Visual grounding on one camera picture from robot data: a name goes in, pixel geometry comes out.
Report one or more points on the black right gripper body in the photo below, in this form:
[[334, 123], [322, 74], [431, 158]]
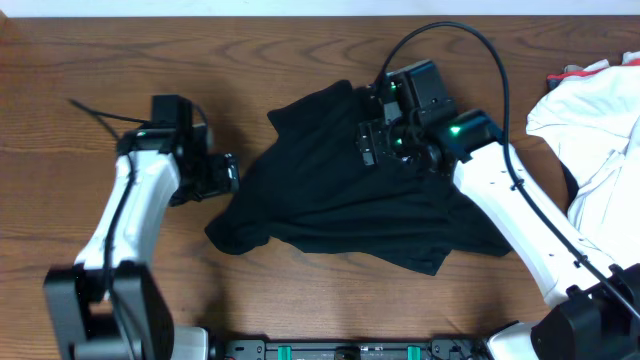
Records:
[[384, 143]]

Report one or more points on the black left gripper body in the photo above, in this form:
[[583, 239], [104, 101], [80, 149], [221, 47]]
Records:
[[207, 176]]

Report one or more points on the black t-shirt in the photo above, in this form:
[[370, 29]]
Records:
[[312, 189]]

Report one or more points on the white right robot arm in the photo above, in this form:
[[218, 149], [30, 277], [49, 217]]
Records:
[[589, 277]]

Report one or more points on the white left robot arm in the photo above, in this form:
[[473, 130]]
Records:
[[107, 304]]

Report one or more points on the white clothes pile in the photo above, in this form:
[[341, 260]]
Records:
[[592, 126]]

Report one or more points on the red and white garment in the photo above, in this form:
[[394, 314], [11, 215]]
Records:
[[575, 71]]

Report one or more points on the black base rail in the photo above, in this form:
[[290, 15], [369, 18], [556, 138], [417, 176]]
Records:
[[437, 349]]

